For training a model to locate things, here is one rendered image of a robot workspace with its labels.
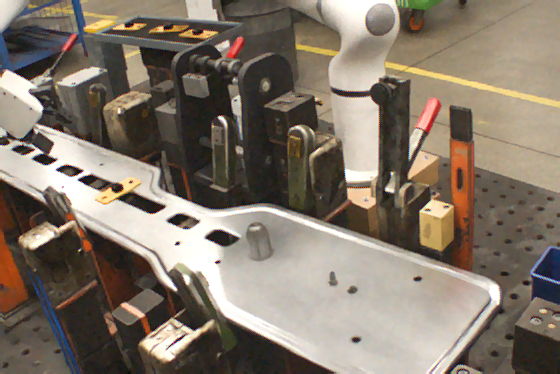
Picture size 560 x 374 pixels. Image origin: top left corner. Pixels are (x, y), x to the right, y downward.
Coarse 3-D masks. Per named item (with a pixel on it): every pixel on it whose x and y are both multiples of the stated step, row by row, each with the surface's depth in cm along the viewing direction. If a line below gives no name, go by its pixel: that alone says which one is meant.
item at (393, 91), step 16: (384, 80) 85; (400, 80) 84; (384, 96) 82; (400, 96) 84; (384, 112) 87; (400, 112) 84; (384, 128) 87; (400, 128) 85; (384, 144) 88; (400, 144) 86; (384, 160) 89; (400, 160) 87; (384, 176) 90; (400, 176) 88; (384, 192) 91
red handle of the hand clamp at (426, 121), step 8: (432, 104) 93; (440, 104) 93; (424, 112) 93; (432, 112) 92; (424, 120) 92; (432, 120) 92; (416, 128) 93; (424, 128) 92; (416, 136) 92; (424, 136) 92; (416, 144) 91; (416, 152) 92; (408, 168) 91; (392, 176) 91; (392, 184) 90; (392, 192) 90
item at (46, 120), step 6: (36, 78) 162; (42, 78) 161; (48, 78) 160; (36, 84) 158; (42, 84) 158; (48, 84) 159; (54, 84) 161; (48, 108) 161; (42, 114) 160; (42, 120) 161; (48, 120) 162; (54, 120) 163; (48, 126) 162; (54, 126) 164; (60, 126) 166; (48, 156) 165
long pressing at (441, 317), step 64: (0, 128) 153; (64, 192) 118; (128, 192) 115; (192, 256) 95; (320, 256) 91; (384, 256) 88; (256, 320) 81; (320, 320) 79; (384, 320) 78; (448, 320) 76
